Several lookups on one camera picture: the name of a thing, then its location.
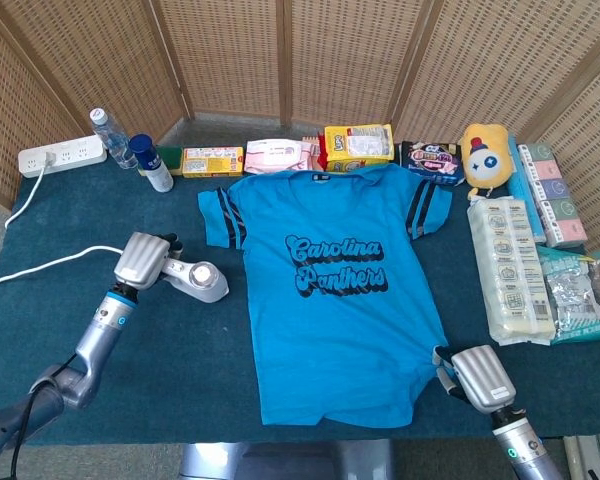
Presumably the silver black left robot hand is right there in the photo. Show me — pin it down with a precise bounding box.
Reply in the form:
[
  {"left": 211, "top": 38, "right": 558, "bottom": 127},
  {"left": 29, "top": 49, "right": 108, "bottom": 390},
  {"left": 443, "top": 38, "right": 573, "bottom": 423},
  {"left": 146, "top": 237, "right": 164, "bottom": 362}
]
[{"left": 113, "top": 231, "right": 184, "bottom": 291}]

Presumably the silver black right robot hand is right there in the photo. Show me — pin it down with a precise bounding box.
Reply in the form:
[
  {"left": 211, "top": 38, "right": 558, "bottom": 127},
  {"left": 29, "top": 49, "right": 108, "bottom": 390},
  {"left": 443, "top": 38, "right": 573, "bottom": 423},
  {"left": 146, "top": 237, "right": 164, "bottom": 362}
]
[{"left": 431, "top": 344, "right": 517, "bottom": 414}]

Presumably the white handheld garment steamer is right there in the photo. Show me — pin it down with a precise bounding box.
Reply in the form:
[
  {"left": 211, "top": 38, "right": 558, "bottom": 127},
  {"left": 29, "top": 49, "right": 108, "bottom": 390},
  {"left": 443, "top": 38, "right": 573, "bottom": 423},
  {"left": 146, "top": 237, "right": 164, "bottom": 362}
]
[{"left": 162, "top": 257, "right": 230, "bottom": 305}]

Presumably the white cable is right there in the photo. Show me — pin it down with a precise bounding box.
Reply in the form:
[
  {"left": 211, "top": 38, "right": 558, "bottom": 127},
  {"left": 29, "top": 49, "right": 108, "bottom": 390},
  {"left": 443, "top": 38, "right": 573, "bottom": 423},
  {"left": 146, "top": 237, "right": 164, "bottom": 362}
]
[{"left": 0, "top": 149, "right": 124, "bottom": 302}]

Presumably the blue Carolina Panthers t-shirt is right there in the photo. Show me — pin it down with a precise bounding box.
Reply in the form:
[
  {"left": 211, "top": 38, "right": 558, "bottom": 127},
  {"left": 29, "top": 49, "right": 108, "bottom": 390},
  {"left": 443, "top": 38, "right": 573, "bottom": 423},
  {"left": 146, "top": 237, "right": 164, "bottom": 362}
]
[{"left": 197, "top": 162, "right": 454, "bottom": 429}]

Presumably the white bottle with blue cap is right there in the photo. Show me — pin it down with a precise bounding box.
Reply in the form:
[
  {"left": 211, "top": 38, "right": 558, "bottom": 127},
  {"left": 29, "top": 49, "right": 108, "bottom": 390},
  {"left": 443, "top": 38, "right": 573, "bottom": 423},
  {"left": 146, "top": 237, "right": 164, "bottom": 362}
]
[{"left": 128, "top": 133, "right": 175, "bottom": 194}]

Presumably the green yellow sponge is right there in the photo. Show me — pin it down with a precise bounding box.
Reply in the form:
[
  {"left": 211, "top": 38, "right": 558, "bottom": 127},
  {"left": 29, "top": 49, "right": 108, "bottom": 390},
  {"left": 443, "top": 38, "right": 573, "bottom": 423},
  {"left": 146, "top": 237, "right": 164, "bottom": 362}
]
[{"left": 138, "top": 145, "right": 185, "bottom": 177}]

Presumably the cream white tissue pack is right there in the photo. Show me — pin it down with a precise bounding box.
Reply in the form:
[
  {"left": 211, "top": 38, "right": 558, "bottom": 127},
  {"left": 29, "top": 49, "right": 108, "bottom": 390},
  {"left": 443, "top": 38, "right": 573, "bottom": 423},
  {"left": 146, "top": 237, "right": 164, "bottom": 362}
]
[{"left": 467, "top": 196, "right": 557, "bottom": 347}]

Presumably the dark teal table cloth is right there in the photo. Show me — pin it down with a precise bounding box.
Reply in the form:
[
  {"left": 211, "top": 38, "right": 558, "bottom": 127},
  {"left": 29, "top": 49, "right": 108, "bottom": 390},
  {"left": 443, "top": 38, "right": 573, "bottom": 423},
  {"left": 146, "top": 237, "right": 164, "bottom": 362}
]
[{"left": 0, "top": 157, "right": 600, "bottom": 448}]

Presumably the yellow rectangular box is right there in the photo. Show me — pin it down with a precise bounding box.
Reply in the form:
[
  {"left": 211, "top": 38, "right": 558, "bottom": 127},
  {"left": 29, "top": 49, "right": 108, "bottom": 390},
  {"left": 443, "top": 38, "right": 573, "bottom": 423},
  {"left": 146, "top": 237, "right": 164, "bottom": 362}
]
[{"left": 181, "top": 145, "right": 245, "bottom": 179}]

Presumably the teal bag of silver sachets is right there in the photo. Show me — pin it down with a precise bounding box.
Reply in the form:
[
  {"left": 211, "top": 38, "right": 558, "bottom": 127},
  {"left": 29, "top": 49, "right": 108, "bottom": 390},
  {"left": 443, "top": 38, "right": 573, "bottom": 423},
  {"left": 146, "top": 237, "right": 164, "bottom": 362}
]
[{"left": 535, "top": 244, "right": 600, "bottom": 346}]

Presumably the clear plastic water bottle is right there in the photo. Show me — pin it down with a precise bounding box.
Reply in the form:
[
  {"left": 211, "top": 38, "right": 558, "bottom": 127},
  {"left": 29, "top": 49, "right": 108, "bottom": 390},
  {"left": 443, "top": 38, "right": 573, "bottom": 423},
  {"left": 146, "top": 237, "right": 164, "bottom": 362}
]
[{"left": 89, "top": 107, "right": 140, "bottom": 170}]

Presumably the white power strip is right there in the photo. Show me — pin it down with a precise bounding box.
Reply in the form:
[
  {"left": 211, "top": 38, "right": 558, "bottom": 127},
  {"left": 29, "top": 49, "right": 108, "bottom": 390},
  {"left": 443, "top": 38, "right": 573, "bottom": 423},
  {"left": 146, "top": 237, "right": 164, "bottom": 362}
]
[{"left": 18, "top": 133, "right": 108, "bottom": 179}]

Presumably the white green floor object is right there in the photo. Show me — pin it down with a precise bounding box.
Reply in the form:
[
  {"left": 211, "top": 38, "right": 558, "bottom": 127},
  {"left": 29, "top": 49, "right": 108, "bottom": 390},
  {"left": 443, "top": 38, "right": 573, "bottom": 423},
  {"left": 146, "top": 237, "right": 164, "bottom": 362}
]
[{"left": 562, "top": 433, "right": 600, "bottom": 480}]

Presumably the pink wet wipes pack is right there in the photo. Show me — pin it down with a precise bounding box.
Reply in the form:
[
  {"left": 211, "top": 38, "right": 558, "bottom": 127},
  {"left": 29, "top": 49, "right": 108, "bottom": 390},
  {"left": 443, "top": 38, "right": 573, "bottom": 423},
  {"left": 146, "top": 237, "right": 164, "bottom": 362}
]
[{"left": 243, "top": 138, "right": 314, "bottom": 175}]

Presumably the light blue long pack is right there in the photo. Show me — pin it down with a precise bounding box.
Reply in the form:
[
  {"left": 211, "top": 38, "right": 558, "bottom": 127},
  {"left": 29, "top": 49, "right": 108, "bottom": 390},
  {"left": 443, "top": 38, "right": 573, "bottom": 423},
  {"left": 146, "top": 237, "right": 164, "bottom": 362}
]
[{"left": 507, "top": 132, "right": 549, "bottom": 245}]

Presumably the multicolour pocket tissue pack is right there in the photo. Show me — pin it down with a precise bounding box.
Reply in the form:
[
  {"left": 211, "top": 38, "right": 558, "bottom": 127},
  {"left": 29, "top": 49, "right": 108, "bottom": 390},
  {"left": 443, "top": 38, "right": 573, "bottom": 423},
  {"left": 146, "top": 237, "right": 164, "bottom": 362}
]
[{"left": 517, "top": 142, "right": 589, "bottom": 250}]

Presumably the red packet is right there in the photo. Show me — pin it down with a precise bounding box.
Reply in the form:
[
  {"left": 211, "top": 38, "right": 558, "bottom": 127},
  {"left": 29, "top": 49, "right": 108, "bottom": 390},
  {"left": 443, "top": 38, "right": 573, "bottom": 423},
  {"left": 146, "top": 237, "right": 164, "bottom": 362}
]
[{"left": 315, "top": 132, "right": 331, "bottom": 169}]

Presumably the grey robot torso base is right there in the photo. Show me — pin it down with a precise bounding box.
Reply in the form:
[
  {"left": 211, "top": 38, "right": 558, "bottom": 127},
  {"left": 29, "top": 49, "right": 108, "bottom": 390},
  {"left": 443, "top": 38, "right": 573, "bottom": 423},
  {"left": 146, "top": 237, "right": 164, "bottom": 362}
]
[{"left": 179, "top": 439, "right": 396, "bottom": 480}]

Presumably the yellow plush toy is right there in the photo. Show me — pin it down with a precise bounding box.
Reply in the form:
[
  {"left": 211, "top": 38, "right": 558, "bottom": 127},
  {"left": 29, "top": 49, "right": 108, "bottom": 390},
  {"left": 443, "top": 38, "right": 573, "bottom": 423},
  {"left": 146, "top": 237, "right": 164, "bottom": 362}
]
[{"left": 459, "top": 123, "right": 512, "bottom": 201}]

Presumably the dark sanitary pad pack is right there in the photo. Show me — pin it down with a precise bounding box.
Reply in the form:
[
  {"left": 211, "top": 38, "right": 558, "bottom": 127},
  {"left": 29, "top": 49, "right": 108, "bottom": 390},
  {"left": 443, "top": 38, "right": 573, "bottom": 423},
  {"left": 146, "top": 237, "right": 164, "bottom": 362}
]
[{"left": 399, "top": 140, "right": 466, "bottom": 187}]

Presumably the wicker folding screen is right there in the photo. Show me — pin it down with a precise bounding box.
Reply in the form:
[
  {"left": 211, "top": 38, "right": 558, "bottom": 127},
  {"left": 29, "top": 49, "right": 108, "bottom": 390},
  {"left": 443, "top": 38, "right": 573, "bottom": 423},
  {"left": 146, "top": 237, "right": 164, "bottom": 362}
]
[{"left": 0, "top": 0, "right": 600, "bottom": 256}]

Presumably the yellow snack pack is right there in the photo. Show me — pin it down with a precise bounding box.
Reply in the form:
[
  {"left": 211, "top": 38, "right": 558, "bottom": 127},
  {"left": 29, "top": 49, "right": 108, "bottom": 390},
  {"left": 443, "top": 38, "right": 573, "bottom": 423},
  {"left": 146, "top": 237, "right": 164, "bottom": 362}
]
[{"left": 323, "top": 123, "right": 396, "bottom": 170}]

